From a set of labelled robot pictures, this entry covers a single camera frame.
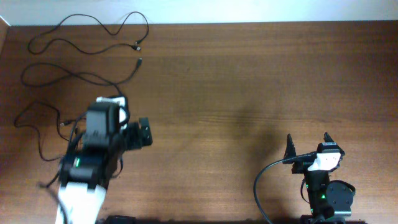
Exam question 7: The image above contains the thin black cable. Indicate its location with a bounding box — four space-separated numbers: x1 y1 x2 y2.
13 101 78 162

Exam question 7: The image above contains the long black usb cable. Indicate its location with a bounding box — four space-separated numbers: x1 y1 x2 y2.
27 11 150 56

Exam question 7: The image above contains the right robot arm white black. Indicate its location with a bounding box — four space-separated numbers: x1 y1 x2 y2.
283 133 356 223

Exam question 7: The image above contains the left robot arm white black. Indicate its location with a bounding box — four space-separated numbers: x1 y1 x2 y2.
55 101 153 223

